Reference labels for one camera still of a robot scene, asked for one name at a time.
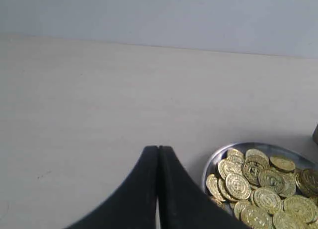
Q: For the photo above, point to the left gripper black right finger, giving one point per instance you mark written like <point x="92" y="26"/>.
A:
<point x="182" y="205"/>

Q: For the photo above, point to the round silver metal plate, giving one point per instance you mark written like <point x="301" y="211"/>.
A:
<point x="299" y="197"/>

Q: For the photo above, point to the cardboard box with slot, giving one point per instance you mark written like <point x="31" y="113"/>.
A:
<point x="315" y="135"/>

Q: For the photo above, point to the gold dollar coin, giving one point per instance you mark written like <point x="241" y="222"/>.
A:
<point x="256" y="218"/>
<point x="271" y="179"/>
<point x="237" y="186"/>
<point x="268" y="200"/>
<point x="282" y="163"/>

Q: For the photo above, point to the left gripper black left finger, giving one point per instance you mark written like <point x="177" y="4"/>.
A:
<point x="133" y="204"/>

